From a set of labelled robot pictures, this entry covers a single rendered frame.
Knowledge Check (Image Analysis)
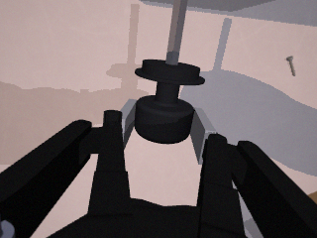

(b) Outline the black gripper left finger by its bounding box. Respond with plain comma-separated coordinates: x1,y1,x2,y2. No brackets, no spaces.
0,98,137,238

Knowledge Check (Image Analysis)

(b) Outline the brown cardboard box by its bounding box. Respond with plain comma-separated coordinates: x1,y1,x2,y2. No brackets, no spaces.
308,191,317,204

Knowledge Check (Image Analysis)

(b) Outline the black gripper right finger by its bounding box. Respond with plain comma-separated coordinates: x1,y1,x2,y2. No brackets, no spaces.
190,107,317,238

